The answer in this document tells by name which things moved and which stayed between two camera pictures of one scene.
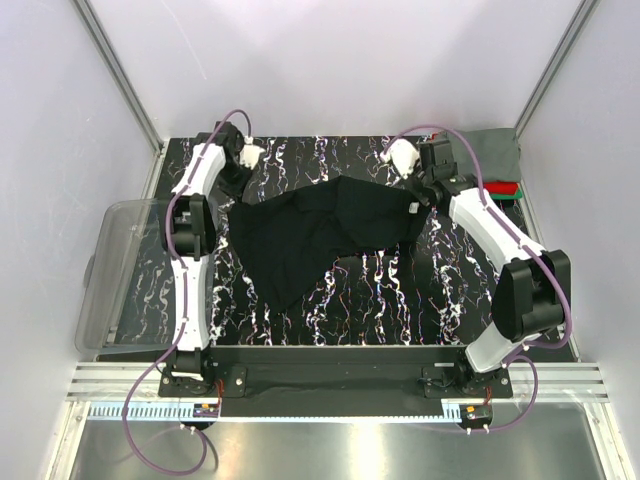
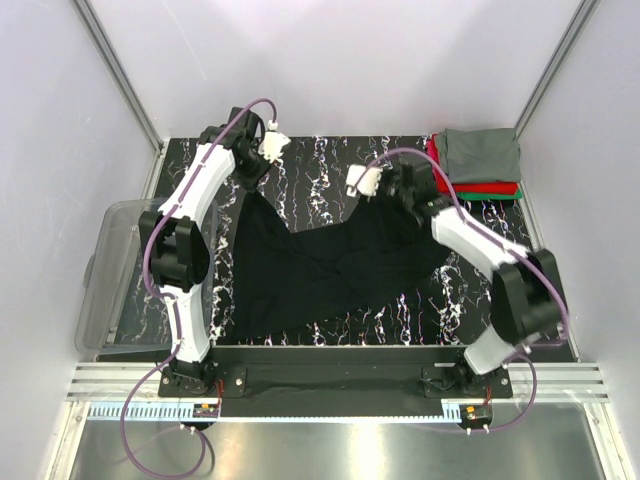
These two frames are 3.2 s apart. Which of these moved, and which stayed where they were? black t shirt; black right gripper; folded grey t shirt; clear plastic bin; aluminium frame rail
Moved: black right gripper; black t shirt
Stayed: folded grey t shirt; clear plastic bin; aluminium frame rail
